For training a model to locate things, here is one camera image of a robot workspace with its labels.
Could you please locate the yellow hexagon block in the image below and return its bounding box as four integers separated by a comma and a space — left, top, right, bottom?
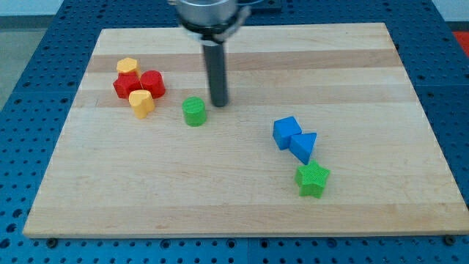
116, 57, 141, 77

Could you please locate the blue cube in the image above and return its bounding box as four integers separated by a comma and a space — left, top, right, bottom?
273, 116, 302, 150

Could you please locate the blue triangular prism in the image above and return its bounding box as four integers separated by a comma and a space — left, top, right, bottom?
289, 132, 317, 164

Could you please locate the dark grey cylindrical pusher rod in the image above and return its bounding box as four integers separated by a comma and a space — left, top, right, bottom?
203, 45, 229, 107

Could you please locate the white cable on flange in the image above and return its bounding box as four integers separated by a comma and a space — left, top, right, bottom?
213, 6, 252, 43

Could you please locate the green star block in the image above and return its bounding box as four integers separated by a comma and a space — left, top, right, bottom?
295, 160, 330, 199

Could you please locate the yellow heart block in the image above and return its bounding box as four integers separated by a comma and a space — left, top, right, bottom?
128, 89, 155, 119

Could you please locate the wooden board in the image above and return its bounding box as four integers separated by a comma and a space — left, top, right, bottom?
23, 23, 468, 238

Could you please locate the red cube block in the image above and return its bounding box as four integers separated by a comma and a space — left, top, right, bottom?
113, 73, 142, 99

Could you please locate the green cylinder block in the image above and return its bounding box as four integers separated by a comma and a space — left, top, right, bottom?
182, 97, 207, 127

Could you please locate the red cylinder block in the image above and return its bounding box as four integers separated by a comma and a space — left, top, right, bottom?
140, 70, 166, 98

